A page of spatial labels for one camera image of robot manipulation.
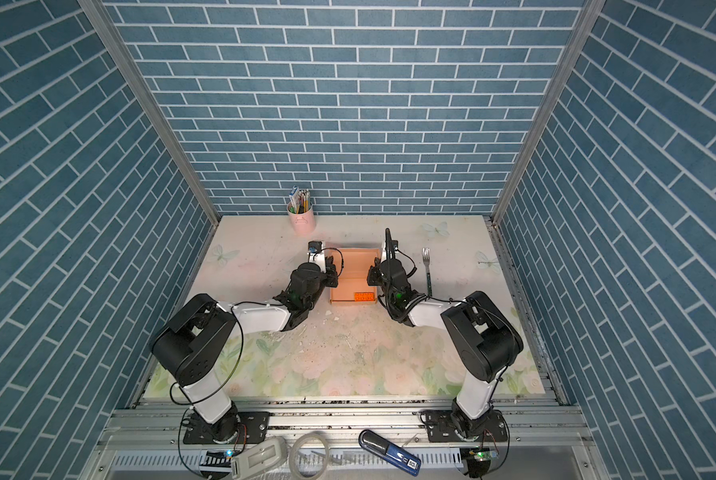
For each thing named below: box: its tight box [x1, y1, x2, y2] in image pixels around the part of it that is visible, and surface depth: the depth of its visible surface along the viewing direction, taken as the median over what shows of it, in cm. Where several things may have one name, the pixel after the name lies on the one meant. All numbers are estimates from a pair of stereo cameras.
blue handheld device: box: [358, 429, 422, 477], surface depth 69 cm
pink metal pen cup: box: [286, 202, 315, 236], surface depth 113 cm
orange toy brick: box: [354, 292, 375, 301], surface depth 98 cm
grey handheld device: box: [231, 436, 288, 479], surface depth 68 cm
